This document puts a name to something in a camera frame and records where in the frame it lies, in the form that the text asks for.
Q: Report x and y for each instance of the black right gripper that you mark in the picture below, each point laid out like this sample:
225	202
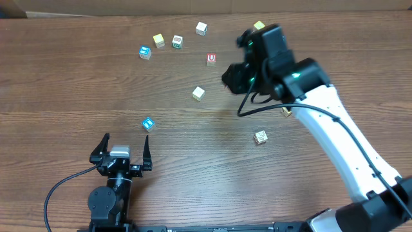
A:
237	74

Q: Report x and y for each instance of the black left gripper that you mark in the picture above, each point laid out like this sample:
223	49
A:
137	170

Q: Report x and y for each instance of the brown engraved wood block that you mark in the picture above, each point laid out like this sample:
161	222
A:
260	137

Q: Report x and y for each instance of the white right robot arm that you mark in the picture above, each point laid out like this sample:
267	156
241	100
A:
380	196

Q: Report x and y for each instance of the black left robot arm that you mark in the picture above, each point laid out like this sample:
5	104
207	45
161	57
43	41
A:
109	204

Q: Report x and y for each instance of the red U block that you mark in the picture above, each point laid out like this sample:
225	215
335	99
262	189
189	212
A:
211	59

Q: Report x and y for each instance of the blue T block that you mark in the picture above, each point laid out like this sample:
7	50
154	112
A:
148	124

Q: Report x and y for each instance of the plain wood block S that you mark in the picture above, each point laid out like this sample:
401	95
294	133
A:
198	93

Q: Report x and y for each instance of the yellow top block near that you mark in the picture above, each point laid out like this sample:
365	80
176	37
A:
286	112

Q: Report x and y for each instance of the yellow block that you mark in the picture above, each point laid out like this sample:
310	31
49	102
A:
286	112
159	40
258	25

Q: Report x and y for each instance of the yellow top block far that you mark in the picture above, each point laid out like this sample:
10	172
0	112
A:
258	25

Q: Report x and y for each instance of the wood block green J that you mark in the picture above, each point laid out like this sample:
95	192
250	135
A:
201	28

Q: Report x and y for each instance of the green B block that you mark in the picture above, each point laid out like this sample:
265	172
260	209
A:
177	41

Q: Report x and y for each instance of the yellow top block left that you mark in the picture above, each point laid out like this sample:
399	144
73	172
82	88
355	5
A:
159	40

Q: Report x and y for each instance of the blue top block left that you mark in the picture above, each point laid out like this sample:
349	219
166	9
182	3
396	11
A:
145	52

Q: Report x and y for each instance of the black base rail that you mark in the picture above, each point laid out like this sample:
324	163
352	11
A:
219	228

